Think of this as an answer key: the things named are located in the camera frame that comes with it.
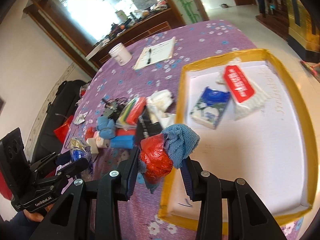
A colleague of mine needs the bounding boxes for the red plastic bag ball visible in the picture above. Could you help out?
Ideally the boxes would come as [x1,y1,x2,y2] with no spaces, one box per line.
[84,127,96,140]

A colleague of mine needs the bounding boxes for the pink tissue pack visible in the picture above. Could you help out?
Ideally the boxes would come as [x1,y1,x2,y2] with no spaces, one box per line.
[86,131,110,154]

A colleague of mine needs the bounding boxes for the red blue sponge bag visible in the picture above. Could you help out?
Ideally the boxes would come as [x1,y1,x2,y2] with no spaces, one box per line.
[110,129,136,149]

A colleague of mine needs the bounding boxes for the yellow taped white box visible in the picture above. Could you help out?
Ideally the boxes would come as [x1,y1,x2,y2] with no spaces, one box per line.
[157,48,318,233]

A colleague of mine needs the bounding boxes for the blue cloth with red bag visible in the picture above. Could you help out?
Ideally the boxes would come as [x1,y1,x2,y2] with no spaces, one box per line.
[138,124,200,194]

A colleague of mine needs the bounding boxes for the colourful sponge pack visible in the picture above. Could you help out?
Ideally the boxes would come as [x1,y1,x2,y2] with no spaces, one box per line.
[116,97,146,131]

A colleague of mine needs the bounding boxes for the blue floral tissue pack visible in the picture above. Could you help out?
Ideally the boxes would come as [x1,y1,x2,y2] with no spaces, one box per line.
[189,87,231,129]

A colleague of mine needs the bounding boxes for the black plastic package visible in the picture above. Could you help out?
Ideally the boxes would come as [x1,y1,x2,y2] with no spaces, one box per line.
[135,107,163,147]

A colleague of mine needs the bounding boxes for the red label wet wipes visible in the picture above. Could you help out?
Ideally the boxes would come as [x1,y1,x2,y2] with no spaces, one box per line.
[216,57,269,120]

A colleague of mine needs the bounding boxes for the white plastic bag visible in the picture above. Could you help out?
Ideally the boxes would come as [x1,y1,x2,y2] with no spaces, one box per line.
[146,89,176,129]

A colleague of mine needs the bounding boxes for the left hand on handle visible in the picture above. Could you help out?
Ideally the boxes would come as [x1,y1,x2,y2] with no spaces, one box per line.
[23,204,54,222]

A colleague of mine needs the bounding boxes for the red bag beside table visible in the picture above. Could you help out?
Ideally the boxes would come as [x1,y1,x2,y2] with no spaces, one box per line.
[54,113,74,143]

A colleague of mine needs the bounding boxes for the black bag on chair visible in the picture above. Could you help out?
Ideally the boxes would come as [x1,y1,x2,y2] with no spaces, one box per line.
[31,80,85,164]

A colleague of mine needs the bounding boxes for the purple floral tablecloth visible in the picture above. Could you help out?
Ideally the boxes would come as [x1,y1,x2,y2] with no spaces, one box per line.
[71,20,253,239]

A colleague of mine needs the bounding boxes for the white plastic jar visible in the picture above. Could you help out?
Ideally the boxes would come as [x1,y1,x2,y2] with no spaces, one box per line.
[109,43,132,66]

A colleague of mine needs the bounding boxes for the broom and dustpan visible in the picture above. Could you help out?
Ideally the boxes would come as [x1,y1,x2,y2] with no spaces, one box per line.
[300,61,320,82]

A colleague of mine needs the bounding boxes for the black pen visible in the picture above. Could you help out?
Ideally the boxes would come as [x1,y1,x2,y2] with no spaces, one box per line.
[147,48,152,64]

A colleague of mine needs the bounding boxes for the white paper notepad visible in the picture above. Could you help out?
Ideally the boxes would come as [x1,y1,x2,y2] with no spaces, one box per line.
[133,36,176,70]

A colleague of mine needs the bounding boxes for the wooden sideboard with clutter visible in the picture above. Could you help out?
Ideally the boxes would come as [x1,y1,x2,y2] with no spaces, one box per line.
[85,0,186,68]

